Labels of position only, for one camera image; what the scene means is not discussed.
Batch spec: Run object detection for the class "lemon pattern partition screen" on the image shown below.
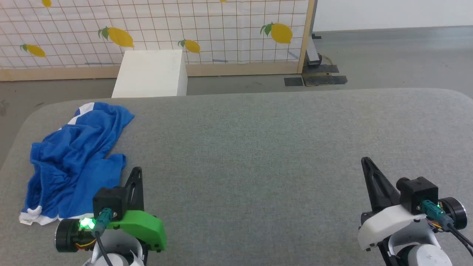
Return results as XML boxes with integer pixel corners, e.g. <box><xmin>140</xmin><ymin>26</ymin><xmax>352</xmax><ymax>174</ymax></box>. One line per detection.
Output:
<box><xmin>0</xmin><ymin>0</ymin><xmax>317</xmax><ymax>82</ymax></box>

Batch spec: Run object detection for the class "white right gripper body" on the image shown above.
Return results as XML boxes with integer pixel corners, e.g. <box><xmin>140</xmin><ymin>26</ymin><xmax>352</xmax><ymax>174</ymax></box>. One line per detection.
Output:
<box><xmin>357</xmin><ymin>204</ymin><xmax>437</xmax><ymax>252</ymax></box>

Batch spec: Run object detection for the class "grey metal partition support post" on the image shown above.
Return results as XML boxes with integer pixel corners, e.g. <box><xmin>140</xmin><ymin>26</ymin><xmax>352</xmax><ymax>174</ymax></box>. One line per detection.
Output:
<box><xmin>304</xmin><ymin>0</ymin><xmax>323</xmax><ymax>68</ymax></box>

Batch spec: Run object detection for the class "large black floor plate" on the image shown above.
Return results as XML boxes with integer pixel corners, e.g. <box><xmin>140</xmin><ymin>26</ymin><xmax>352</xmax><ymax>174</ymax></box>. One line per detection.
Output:
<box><xmin>302</xmin><ymin>64</ymin><xmax>348</xmax><ymax>87</ymax></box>

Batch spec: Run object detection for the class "black cable with teal plug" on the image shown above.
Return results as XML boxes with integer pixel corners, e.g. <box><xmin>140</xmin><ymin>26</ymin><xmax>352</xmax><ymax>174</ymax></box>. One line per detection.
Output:
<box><xmin>91</xmin><ymin>208</ymin><xmax>113</xmax><ymax>266</ymax></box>
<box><xmin>421</xmin><ymin>200</ymin><xmax>473</xmax><ymax>257</ymax></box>

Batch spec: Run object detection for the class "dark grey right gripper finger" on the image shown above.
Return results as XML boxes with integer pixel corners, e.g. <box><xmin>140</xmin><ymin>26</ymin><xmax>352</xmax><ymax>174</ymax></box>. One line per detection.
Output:
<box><xmin>361</xmin><ymin>157</ymin><xmax>382</xmax><ymax>214</ymax></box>
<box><xmin>366</xmin><ymin>157</ymin><xmax>402</xmax><ymax>212</ymax></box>

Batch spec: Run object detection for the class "blue garment with white trim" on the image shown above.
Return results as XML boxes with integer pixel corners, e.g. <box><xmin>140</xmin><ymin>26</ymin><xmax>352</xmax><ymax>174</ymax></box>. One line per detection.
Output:
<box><xmin>19</xmin><ymin>102</ymin><xmax>135</xmax><ymax>226</ymax></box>

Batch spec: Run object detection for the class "white box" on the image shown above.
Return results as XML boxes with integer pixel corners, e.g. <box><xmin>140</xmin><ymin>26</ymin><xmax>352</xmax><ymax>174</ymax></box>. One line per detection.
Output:
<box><xmin>111</xmin><ymin>50</ymin><xmax>188</xmax><ymax>99</ymax></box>

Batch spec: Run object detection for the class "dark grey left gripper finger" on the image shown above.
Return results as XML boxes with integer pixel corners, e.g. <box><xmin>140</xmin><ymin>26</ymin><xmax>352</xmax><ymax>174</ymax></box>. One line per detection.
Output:
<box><xmin>124</xmin><ymin>167</ymin><xmax>139</xmax><ymax>214</ymax></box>
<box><xmin>135</xmin><ymin>167</ymin><xmax>145</xmax><ymax>212</ymax></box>

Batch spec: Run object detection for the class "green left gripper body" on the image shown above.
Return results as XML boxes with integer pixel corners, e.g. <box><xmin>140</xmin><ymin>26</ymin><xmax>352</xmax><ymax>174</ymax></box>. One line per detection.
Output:
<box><xmin>105</xmin><ymin>209</ymin><xmax>167</xmax><ymax>253</ymax></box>

